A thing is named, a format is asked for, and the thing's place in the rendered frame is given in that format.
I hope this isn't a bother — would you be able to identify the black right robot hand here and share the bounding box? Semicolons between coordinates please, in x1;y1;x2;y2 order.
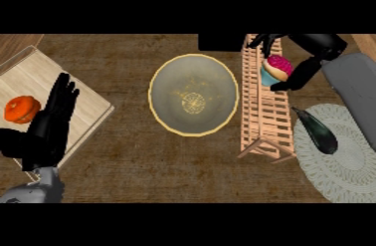
244;33;349;92

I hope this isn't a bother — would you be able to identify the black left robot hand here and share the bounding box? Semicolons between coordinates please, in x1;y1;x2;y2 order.
0;72;80;173

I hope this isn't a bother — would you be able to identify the pink frosted cupcake blue wrapper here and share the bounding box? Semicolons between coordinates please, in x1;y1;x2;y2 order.
257;54;294;88

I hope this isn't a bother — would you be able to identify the wooden tiered shelf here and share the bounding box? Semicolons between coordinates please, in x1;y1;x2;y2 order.
235;33;297;164

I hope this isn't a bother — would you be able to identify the round pale woven placemat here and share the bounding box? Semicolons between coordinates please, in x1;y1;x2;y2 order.
291;103;376;204

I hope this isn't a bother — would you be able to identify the orange fruit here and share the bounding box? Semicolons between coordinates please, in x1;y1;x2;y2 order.
2;95;42;125

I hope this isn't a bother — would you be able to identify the pale wooden cutting board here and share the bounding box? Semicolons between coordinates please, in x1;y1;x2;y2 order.
0;45;117;183

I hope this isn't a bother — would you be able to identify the black box appliance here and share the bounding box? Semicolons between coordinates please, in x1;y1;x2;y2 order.
195;33;246;53

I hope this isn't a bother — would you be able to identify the dark eggplant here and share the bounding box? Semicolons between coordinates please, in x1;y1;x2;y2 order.
288;106;338;155

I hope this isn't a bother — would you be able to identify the grey bowl with yellow rim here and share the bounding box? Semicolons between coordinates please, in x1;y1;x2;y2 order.
147;53;240;137

